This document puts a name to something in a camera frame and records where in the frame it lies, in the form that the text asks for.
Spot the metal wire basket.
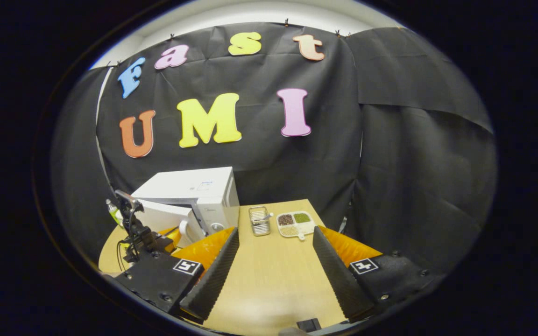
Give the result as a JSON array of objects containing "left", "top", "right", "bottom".
[{"left": 249, "top": 206, "right": 274, "bottom": 237}]

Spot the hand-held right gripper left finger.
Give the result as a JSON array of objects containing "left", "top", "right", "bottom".
[{"left": 110, "top": 227, "right": 240, "bottom": 326}]

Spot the divided tray of grains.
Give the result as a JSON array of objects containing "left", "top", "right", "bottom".
[{"left": 276, "top": 210, "right": 316, "bottom": 241}]

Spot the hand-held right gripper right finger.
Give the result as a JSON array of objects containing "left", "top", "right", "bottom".
[{"left": 312, "top": 226, "right": 442, "bottom": 324}]

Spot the black backdrop cloth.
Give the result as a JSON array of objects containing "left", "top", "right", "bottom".
[{"left": 50, "top": 22, "right": 498, "bottom": 276}]

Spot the green drink bottle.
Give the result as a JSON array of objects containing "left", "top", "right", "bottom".
[{"left": 106, "top": 199, "right": 124, "bottom": 227}]

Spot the white microwave oven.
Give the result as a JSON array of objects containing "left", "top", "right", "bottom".
[{"left": 131, "top": 167, "right": 241, "bottom": 243}]

